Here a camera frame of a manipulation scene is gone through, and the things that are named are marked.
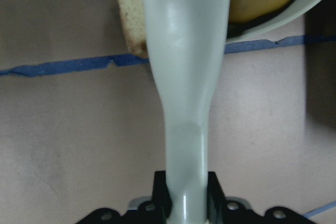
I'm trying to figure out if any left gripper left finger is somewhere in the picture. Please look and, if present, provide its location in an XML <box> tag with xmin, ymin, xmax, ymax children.
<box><xmin>151</xmin><ymin>170</ymin><xmax>173</xmax><ymax>223</ymax></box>

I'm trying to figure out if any brown paper table cover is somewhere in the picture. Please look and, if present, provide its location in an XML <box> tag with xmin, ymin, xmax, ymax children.
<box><xmin>1</xmin><ymin>0</ymin><xmax>335</xmax><ymax>223</ymax></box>

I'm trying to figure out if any toasted bread chunk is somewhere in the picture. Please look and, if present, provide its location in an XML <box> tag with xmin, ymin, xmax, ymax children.
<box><xmin>118</xmin><ymin>0</ymin><xmax>149</xmax><ymax>59</ymax></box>

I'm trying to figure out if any pale green dustpan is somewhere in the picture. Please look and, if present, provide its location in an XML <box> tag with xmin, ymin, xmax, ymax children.
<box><xmin>227</xmin><ymin>0</ymin><xmax>322</xmax><ymax>43</ymax></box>

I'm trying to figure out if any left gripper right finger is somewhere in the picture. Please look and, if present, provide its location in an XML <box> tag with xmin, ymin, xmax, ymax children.
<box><xmin>206</xmin><ymin>172</ymin><xmax>227</xmax><ymax>224</ymax></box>

